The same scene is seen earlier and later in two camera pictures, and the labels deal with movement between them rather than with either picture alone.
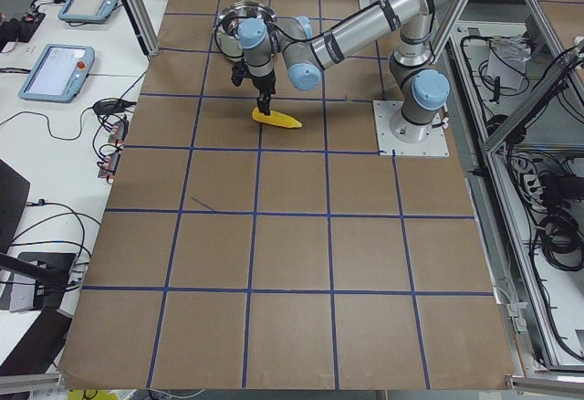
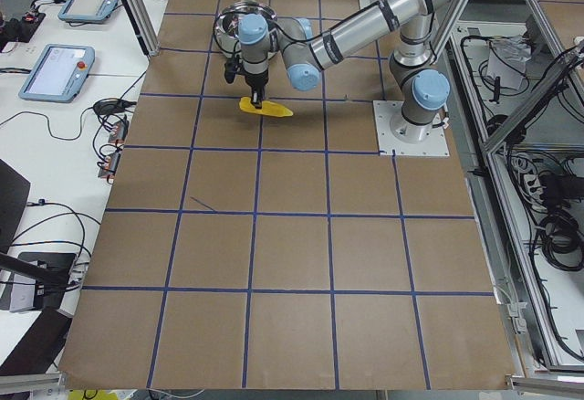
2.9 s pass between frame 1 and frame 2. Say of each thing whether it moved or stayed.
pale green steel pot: stayed
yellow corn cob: moved
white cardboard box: stayed
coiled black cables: stayed
